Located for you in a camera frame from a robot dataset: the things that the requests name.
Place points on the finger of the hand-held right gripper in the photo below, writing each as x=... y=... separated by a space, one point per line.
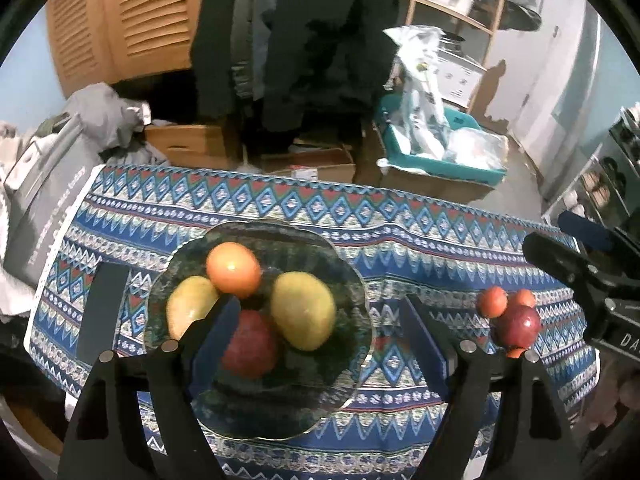
x=555 y=255
x=582 y=222

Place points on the white door with peeling paint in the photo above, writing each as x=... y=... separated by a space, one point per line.
x=540 y=60

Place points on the clear plastic bag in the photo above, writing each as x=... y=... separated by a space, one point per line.
x=475 y=147

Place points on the small tangerine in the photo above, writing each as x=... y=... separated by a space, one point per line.
x=492 y=301
x=525 y=297

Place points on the small cardboard box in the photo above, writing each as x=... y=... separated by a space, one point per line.
x=325 y=160

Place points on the grey jacket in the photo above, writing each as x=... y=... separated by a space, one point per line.
x=255 y=35

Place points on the small yellow fruit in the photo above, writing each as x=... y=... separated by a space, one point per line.
x=187 y=305

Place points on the grey clothing pile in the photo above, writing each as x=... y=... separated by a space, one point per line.
x=100 y=110

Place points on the grey tote bag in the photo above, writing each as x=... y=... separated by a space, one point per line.
x=45 y=200

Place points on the black hooded coat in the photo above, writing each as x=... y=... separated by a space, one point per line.
x=325 y=35

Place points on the white shoe rack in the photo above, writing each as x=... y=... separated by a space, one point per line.
x=600 y=160

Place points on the red apple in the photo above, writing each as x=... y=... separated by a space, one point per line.
x=252 y=345
x=520 y=326

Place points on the metal steamer pot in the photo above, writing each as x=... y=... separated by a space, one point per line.
x=452 y=40

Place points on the teal plastic bin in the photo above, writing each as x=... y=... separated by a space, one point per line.
x=450 y=170

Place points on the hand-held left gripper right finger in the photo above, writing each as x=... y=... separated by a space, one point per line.
x=427 y=340

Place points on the green glass bowl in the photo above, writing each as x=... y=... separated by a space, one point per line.
x=320 y=260

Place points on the person's right hand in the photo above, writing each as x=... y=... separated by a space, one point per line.
x=625 y=400

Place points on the grey metal pipe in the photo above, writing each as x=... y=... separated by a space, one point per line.
x=590 y=85

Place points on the blue patterned tablecloth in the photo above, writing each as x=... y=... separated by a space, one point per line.
x=350 y=210

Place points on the large yellow apple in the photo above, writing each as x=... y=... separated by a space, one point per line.
x=302 y=310

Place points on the white perforated crate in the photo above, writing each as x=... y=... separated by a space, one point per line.
x=460 y=80

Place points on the shoe rack with shoes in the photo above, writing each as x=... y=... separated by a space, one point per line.
x=612 y=172

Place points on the grey hanging backpack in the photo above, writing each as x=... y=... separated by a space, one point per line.
x=522 y=12

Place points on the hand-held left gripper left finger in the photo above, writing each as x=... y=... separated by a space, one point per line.
x=220 y=337

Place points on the wooden louvered wardrobe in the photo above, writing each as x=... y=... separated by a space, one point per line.
x=135 y=20

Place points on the large cardboard box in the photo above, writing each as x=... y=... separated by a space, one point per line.
x=430 y=185

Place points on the large orange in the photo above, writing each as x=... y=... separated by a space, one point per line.
x=234 y=270

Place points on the medium orange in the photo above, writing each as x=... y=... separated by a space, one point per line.
x=515 y=352

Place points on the wooden drawer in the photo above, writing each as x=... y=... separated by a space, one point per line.
x=190 y=145

